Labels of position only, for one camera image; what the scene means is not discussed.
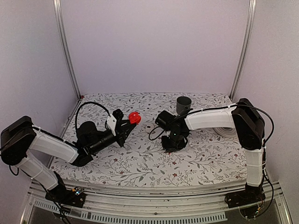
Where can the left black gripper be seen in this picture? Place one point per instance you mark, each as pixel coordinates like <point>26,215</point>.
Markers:
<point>120,131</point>

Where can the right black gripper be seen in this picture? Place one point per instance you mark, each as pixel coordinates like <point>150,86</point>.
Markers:
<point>167,148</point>

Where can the red earbud charging case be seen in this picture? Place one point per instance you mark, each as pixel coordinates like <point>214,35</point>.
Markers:
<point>134,118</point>

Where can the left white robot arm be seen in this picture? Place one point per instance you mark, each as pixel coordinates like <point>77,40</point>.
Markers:
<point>21,137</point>

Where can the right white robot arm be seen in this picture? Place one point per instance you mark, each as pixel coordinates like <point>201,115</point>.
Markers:
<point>242,117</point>

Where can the dark grey mug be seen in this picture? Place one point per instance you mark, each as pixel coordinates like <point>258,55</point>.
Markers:
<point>183,103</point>

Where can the floral patterned table mat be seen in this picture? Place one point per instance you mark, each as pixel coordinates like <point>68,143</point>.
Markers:
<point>208,157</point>

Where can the white ringed coaster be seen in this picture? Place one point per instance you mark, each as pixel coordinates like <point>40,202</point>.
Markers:
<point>225,132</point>

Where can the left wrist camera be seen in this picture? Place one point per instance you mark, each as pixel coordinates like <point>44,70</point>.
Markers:
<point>113,119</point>

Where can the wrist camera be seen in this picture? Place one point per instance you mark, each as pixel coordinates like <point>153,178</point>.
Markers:
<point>113,119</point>
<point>167,121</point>

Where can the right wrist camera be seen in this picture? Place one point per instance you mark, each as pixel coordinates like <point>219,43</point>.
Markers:
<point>167,121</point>

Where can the front aluminium rail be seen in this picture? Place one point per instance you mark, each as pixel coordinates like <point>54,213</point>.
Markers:
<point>205,204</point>

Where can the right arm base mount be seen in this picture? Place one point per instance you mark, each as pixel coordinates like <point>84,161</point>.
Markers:
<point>241,198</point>

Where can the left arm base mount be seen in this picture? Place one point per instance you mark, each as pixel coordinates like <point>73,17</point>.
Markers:
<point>66,197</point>

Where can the left aluminium frame post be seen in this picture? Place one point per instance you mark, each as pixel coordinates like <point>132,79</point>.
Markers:
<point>64,43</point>

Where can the aluminium frame post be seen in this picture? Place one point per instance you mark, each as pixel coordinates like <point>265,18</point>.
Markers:
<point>244,49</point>
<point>64,43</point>

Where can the right aluminium frame post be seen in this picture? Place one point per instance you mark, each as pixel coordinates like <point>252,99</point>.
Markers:
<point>244,49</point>

